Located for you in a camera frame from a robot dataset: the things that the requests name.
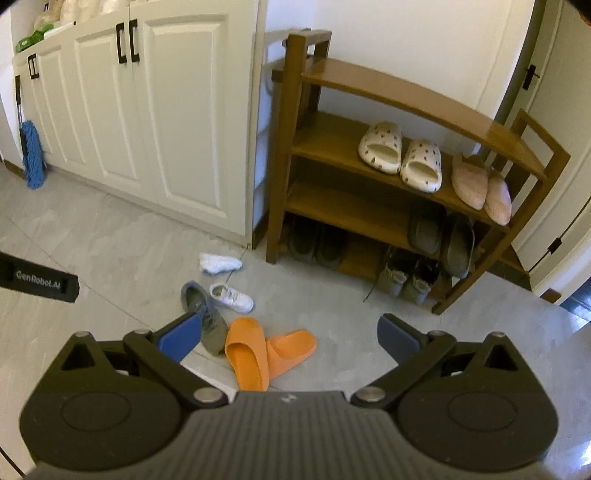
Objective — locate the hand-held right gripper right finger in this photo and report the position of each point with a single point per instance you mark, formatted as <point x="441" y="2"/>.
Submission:
<point x="398" y="339"/>

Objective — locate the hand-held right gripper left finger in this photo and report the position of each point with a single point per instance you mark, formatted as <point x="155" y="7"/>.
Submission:
<point x="179" y="340"/>

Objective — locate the white sneaker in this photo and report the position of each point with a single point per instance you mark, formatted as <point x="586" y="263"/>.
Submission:
<point x="219" y="264"/>
<point x="231" y="297"/>

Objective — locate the wooden shoe rack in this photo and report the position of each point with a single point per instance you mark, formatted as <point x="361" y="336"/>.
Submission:
<point x="351" y="78"/>

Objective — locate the olive grey sneaker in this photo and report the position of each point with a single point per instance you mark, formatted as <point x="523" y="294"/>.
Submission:
<point x="418" y="286"/>
<point x="392" y="277"/>

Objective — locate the orange slipper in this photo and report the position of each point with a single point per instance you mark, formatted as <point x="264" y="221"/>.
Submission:
<point x="247" y="355"/>
<point x="291" y="350"/>

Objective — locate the dark grey slipper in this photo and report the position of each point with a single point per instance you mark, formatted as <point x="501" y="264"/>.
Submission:
<point x="425" y="233"/>
<point x="458" y="249"/>

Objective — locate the dark shoe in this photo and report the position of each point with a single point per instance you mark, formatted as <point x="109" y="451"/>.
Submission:
<point x="330" y="249"/>
<point x="302" y="242"/>

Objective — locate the blue duster mop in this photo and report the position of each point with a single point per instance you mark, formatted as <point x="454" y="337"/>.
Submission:
<point x="32" y="157"/>

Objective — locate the pink slipper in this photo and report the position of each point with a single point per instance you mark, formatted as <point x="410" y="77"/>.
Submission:
<point x="470" y="184"/>
<point x="498" y="201"/>

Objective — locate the white spotted slipper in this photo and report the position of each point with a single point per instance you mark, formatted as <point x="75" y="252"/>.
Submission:
<point x="421" y="168"/>
<point x="381" y="147"/>

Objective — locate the white cabinet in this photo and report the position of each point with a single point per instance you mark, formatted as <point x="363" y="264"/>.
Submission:
<point x="175" y="115"/>

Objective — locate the white door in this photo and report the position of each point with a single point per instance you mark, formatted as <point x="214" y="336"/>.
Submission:
<point x="563" y="152"/>

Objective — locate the white plastic bags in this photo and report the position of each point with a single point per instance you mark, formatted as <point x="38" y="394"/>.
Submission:
<point x="83" y="11"/>

